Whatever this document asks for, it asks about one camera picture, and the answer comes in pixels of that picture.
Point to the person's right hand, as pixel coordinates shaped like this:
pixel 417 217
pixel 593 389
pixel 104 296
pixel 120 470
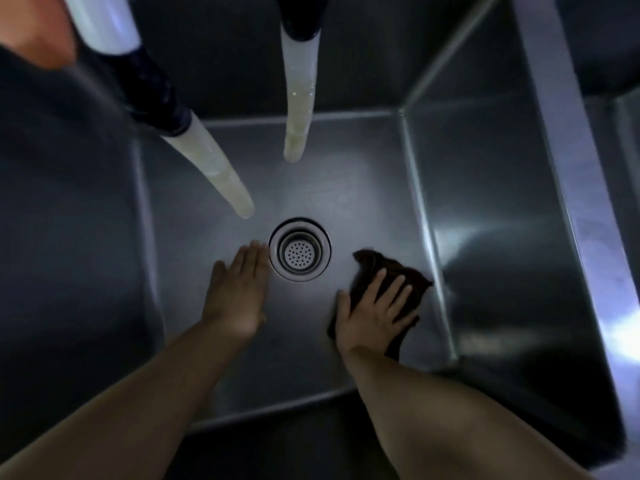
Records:
pixel 367 324

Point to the person's left hand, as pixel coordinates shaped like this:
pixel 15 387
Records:
pixel 240 299

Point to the dark cleaning cloth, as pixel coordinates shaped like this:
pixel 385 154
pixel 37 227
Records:
pixel 370 262

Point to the stainless steel sink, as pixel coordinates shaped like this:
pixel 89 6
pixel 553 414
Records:
pixel 325 169
pixel 610 44

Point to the person's left forearm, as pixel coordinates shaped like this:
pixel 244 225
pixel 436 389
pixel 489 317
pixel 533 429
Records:
pixel 125 409

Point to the person's right forearm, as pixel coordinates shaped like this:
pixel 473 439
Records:
pixel 440 419

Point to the round metal drain strainer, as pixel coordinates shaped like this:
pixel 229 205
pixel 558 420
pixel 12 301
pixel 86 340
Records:
pixel 300 249

